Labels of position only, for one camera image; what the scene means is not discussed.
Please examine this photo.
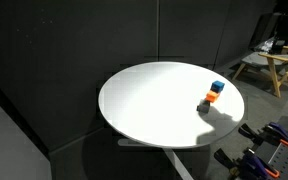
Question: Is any black spring clamp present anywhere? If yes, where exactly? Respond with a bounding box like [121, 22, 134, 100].
[237, 122, 266, 146]
[213, 147, 246, 175]

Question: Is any gray cube block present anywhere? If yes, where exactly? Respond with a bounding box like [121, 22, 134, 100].
[196, 99, 212, 114]

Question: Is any wooden armchair with gray cushion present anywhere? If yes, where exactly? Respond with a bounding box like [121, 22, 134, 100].
[231, 45, 288, 99]

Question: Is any white table leg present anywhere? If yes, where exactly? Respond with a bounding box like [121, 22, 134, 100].
[117, 137, 196, 180]

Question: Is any orange cube block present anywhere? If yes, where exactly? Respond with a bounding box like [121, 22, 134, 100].
[204, 89, 221, 104]

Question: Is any blue cube block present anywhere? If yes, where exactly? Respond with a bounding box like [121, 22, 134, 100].
[211, 80, 226, 94]

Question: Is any clear plastic bag with items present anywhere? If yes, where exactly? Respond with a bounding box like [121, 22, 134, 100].
[256, 36, 286, 54]

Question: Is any purple clamp with orange tips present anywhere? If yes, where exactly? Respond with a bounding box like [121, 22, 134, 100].
[242, 148, 281, 180]
[263, 121, 288, 149]

